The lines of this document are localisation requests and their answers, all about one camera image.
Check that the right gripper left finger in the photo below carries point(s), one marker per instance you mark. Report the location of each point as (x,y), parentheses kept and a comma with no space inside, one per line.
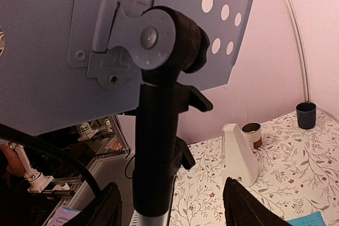
(105,209)

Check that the blue sheet music page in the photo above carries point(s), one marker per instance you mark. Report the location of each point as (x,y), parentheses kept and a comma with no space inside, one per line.
(314,219)

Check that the dark blue cup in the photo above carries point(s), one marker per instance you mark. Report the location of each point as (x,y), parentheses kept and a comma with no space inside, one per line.
(306,115)

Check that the paper coffee cup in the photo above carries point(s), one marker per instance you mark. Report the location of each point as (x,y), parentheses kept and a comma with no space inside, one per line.
(252,134)

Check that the white metronome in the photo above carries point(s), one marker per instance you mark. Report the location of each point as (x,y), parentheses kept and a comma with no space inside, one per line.
(237,159)

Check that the light blue music stand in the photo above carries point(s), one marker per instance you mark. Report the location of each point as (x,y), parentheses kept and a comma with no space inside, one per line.
(70,61)

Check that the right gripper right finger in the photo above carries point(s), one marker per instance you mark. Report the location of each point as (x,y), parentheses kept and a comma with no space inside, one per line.
(243,209)

